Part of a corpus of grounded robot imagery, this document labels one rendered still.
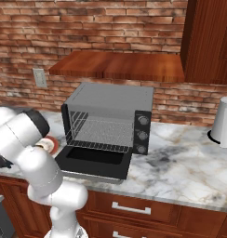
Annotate grey toaster oven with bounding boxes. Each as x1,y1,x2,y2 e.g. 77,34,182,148
60,82,155,156

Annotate grey timer knob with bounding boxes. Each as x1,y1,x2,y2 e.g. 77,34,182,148
138,114,150,126

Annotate grey toaster oven knob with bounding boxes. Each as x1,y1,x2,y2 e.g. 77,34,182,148
136,144,148,155
137,130,149,141

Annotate black toaster oven door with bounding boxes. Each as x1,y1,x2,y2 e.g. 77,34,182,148
54,145,134,185

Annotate red plate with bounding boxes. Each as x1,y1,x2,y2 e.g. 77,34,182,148
44,135,60,156

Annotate pale bagel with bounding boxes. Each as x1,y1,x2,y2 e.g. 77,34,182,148
35,139,55,154

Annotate wooden cupboard door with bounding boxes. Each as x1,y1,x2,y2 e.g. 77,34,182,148
0,176,53,238

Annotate wooden drawer front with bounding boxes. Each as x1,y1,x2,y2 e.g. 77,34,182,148
86,190,182,226
75,216,179,238

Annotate white paper towel roll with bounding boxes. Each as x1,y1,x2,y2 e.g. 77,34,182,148
207,88,227,150

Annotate wooden cupboard front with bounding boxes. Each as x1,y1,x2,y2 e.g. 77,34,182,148
177,205,227,238

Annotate grey dishwasher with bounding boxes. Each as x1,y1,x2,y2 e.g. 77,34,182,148
0,185,16,238

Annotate wire toaster oven rack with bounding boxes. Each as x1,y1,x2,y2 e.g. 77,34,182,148
66,115,134,153

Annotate wooden wall shelf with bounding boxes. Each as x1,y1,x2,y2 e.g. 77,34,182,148
47,50,185,84

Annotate grey wall outlet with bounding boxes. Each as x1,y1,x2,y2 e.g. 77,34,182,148
32,67,48,89

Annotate silver drawer handle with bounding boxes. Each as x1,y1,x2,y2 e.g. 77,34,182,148
112,231,148,238
111,201,153,216

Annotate wooden wall cupboard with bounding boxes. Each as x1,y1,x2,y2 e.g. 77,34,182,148
180,0,227,86

